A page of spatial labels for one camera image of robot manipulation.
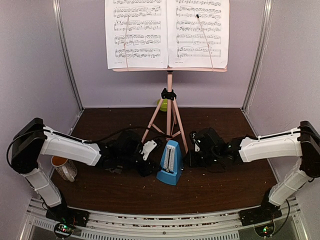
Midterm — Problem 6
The blue metronome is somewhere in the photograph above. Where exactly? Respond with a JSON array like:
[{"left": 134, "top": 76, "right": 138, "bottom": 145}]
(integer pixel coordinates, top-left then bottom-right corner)
[{"left": 156, "top": 140, "right": 184, "bottom": 186}]

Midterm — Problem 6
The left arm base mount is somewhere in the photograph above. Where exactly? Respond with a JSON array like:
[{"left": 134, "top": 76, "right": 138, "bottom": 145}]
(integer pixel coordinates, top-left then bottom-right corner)
[{"left": 41, "top": 195, "right": 90, "bottom": 240}]

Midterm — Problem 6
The clear metronome cover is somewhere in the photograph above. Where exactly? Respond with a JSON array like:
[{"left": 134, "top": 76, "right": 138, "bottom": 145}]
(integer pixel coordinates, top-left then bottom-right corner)
[{"left": 105, "top": 167, "right": 123, "bottom": 174}]

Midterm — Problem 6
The sheet music page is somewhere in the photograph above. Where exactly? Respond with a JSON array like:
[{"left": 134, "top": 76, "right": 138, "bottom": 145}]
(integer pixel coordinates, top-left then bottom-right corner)
[
  {"left": 166, "top": 0, "right": 230, "bottom": 71},
  {"left": 104, "top": 0, "right": 169, "bottom": 69}
]

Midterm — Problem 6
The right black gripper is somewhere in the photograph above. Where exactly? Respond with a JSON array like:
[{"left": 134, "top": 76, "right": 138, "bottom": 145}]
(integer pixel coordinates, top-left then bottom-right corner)
[{"left": 183, "top": 149, "right": 220, "bottom": 168}]

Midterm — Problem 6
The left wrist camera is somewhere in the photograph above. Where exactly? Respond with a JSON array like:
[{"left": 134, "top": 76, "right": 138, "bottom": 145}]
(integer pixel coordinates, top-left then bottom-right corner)
[{"left": 140, "top": 138, "right": 163, "bottom": 161}]

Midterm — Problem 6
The pink perforated music stand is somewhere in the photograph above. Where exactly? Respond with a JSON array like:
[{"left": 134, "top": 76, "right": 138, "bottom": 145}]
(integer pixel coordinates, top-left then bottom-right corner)
[{"left": 114, "top": 67, "right": 227, "bottom": 153}]

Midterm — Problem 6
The patterned ceramic mug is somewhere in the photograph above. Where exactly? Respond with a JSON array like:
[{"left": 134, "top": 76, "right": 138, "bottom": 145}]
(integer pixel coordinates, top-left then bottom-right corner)
[{"left": 51, "top": 156, "right": 78, "bottom": 183}]

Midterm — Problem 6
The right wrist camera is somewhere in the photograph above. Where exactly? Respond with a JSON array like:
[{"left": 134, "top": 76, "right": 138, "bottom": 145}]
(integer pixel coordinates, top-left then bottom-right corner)
[{"left": 189, "top": 131, "right": 200, "bottom": 152}]

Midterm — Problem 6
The green plastic bowl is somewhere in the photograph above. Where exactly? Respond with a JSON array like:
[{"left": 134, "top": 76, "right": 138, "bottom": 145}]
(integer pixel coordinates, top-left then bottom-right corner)
[{"left": 159, "top": 99, "right": 168, "bottom": 112}]

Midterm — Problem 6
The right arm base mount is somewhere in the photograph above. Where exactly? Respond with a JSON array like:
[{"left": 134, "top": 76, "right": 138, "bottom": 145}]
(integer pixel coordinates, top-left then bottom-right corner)
[{"left": 239, "top": 193, "right": 282, "bottom": 238}]

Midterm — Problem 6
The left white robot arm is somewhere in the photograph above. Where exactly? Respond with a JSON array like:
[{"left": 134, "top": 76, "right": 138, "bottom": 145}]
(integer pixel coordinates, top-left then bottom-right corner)
[{"left": 6, "top": 117, "right": 161, "bottom": 222}]

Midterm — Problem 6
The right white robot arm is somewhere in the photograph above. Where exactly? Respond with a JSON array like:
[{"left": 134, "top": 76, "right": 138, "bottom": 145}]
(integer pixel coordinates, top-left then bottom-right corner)
[{"left": 183, "top": 121, "right": 320, "bottom": 221}]

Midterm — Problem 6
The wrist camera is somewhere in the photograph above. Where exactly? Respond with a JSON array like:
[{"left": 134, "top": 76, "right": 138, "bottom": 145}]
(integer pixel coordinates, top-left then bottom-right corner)
[
  {"left": 189, "top": 131, "right": 200, "bottom": 152},
  {"left": 140, "top": 138, "right": 163, "bottom": 161}
]

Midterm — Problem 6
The aluminium front rail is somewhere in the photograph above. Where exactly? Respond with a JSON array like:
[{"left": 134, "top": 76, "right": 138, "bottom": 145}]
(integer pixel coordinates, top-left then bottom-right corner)
[{"left": 19, "top": 197, "right": 309, "bottom": 240}]

